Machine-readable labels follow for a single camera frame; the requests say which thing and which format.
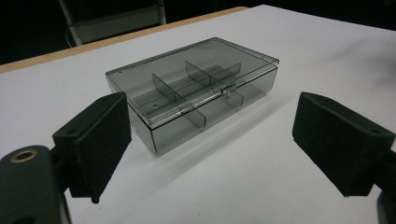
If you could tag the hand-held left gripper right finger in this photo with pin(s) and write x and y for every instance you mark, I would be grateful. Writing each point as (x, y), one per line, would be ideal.
(339, 140)

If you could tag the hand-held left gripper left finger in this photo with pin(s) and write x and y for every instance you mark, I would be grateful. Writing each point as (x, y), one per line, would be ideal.
(99, 140)

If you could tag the transparent grey compartment box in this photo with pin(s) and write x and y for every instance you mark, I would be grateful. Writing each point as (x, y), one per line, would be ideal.
(199, 71)

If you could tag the white metal stand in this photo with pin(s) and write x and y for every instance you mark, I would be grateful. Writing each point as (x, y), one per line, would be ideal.
(118, 25)

